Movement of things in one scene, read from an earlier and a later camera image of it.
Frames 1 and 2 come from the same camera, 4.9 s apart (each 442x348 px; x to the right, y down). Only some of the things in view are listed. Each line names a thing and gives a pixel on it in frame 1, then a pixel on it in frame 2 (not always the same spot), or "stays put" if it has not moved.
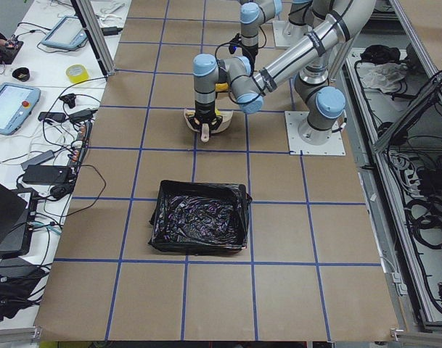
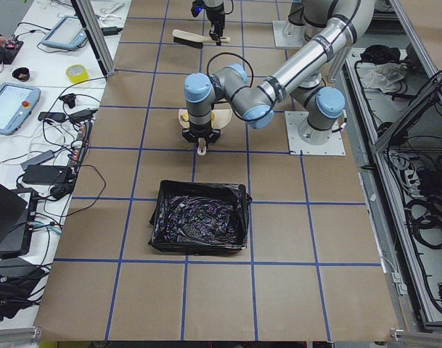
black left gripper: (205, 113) to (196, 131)
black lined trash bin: (199, 217) stays put
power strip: (81, 143) stays put
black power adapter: (46, 174) stays put
